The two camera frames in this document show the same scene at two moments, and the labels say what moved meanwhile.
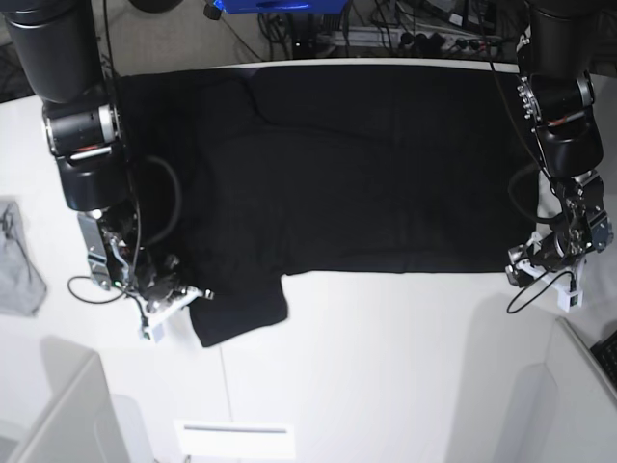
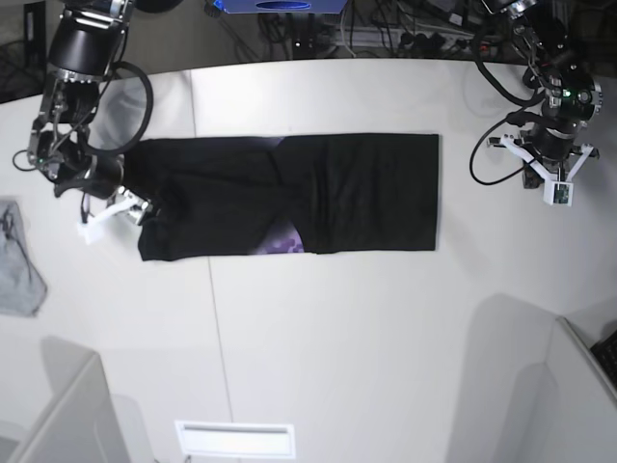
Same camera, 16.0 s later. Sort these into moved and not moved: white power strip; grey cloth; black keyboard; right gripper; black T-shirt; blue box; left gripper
Moved: left gripper; black T-shirt; right gripper
Not moved: blue box; black keyboard; grey cloth; white power strip
